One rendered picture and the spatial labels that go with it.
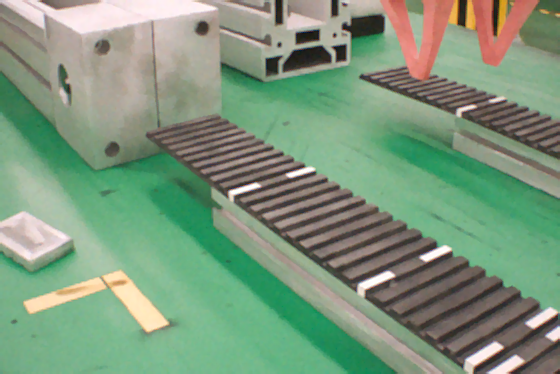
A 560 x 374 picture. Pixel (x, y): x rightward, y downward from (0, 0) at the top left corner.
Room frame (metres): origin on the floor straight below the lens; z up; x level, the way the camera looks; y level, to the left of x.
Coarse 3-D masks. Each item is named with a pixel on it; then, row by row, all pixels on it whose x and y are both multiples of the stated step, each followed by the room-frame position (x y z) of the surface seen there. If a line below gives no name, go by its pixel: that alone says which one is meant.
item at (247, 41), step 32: (192, 0) 0.70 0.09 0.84; (224, 0) 0.67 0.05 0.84; (256, 0) 0.60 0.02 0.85; (288, 0) 0.69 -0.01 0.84; (320, 0) 0.65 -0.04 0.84; (224, 32) 0.66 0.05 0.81; (256, 32) 0.60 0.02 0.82; (288, 32) 0.61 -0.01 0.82; (320, 32) 0.63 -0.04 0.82; (256, 64) 0.60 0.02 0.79; (288, 64) 0.64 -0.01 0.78; (320, 64) 0.64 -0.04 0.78
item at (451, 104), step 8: (456, 96) 0.46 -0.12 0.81; (464, 96) 0.46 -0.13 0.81; (472, 96) 0.46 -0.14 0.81; (480, 96) 0.46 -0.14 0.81; (488, 96) 0.46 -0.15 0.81; (496, 96) 0.47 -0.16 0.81; (440, 104) 0.45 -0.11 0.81; (448, 104) 0.45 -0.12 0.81; (456, 104) 0.44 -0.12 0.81; (464, 104) 0.45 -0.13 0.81; (472, 104) 0.45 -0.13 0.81
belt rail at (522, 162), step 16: (464, 128) 0.44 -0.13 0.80; (480, 128) 0.43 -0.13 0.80; (464, 144) 0.44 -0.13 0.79; (480, 144) 0.43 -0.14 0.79; (496, 144) 0.42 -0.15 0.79; (512, 144) 0.40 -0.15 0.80; (480, 160) 0.42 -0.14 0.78; (496, 160) 0.41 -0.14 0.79; (512, 160) 0.40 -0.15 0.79; (528, 160) 0.40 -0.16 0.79; (544, 160) 0.38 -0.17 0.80; (512, 176) 0.40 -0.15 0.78; (528, 176) 0.39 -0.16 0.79; (544, 176) 0.38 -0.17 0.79
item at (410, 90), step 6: (438, 78) 0.51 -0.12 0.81; (444, 78) 0.51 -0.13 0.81; (414, 84) 0.49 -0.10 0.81; (420, 84) 0.49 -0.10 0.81; (426, 84) 0.49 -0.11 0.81; (432, 84) 0.49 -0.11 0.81; (438, 84) 0.49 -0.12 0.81; (444, 84) 0.49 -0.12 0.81; (450, 84) 0.49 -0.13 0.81; (396, 90) 0.48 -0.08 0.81; (402, 90) 0.48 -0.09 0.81; (408, 90) 0.48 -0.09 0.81; (414, 90) 0.48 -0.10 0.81; (420, 90) 0.48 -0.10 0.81; (426, 90) 0.48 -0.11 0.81; (408, 96) 0.47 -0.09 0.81
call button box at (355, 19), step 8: (344, 0) 0.75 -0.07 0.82; (352, 0) 0.76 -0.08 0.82; (360, 0) 0.76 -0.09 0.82; (368, 0) 0.77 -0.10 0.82; (376, 0) 0.78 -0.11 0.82; (352, 8) 0.76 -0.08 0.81; (360, 8) 0.76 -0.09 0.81; (368, 8) 0.77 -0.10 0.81; (376, 8) 0.78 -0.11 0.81; (352, 16) 0.76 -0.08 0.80; (360, 16) 0.76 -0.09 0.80; (368, 16) 0.77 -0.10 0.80; (376, 16) 0.78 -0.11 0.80; (384, 16) 0.78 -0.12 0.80; (344, 24) 0.75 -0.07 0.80; (352, 24) 0.76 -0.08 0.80; (360, 24) 0.76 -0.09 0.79; (368, 24) 0.77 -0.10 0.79; (376, 24) 0.78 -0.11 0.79; (384, 24) 0.78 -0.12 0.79; (352, 32) 0.76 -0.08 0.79; (360, 32) 0.76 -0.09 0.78; (368, 32) 0.77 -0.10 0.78; (376, 32) 0.78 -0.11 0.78
